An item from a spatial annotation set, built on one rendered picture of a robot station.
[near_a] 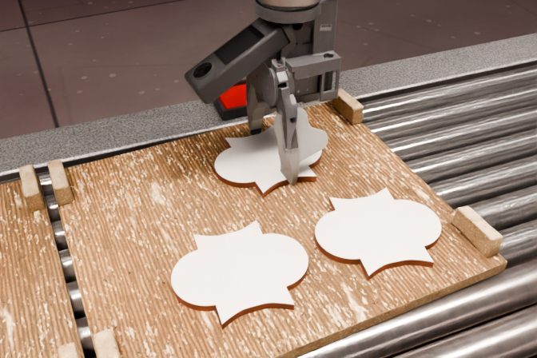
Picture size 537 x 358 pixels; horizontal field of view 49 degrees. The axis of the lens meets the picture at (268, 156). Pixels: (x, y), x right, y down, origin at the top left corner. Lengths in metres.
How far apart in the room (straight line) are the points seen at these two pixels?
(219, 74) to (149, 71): 2.28
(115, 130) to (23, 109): 1.93
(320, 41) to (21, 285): 0.40
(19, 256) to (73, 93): 2.18
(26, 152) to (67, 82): 2.06
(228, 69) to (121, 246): 0.22
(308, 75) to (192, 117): 0.26
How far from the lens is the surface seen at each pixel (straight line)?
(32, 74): 3.03
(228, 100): 0.87
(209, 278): 0.59
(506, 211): 0.75
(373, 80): 0.96
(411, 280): 0.61
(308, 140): 0.68
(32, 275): 0.65
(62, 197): 0.71
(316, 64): 0.65
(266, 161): 0.72
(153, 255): 0.63
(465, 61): 1.06
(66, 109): 2.71
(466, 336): 0.61
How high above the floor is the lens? 1.39
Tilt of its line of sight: 38 degrees down
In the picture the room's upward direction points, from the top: straight up
